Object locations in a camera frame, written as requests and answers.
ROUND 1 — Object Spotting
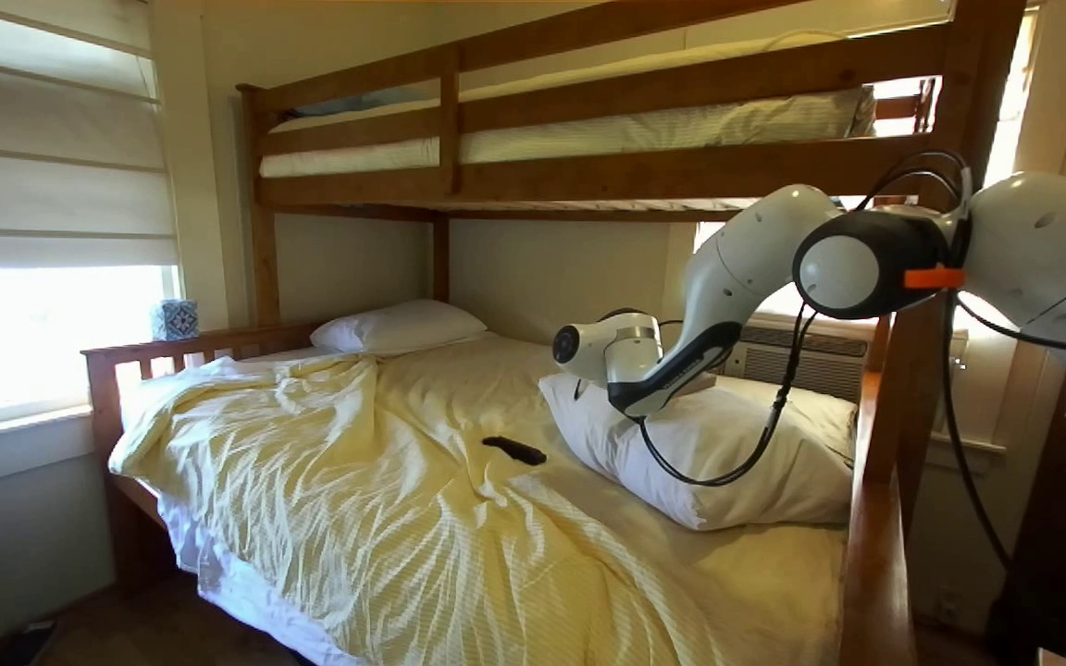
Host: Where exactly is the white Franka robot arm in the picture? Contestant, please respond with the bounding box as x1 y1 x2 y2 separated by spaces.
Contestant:
551 173 1066 419

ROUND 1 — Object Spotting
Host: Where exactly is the small white far pillow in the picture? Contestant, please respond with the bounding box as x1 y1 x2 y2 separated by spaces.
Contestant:
312 299 485 356

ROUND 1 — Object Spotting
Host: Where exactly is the large white pillow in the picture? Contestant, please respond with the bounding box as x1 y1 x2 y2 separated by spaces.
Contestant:
537 373 855 531

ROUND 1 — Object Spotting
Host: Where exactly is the black remote control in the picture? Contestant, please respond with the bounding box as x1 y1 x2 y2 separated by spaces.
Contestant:
480 437 547 464

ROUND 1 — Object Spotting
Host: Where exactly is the upper bunk mattress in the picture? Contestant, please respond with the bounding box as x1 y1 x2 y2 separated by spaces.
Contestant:
260 89 873 176

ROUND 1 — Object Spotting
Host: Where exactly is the yellow bed sheet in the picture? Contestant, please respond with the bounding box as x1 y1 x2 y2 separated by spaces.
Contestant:
109 337 843 666

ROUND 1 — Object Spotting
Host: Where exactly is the window air conditioner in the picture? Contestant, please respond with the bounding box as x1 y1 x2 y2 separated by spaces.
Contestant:
720 320 871 400

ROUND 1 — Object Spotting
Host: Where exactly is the white window blind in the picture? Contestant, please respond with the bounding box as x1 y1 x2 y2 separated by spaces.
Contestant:
0 0 175 267

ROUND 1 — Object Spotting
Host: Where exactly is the wooden bunk bed frame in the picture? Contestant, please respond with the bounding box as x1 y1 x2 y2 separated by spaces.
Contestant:
86 0 1030 666

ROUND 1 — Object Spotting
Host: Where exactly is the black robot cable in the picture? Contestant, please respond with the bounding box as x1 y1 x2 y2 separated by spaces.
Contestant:
629 147 1066 577

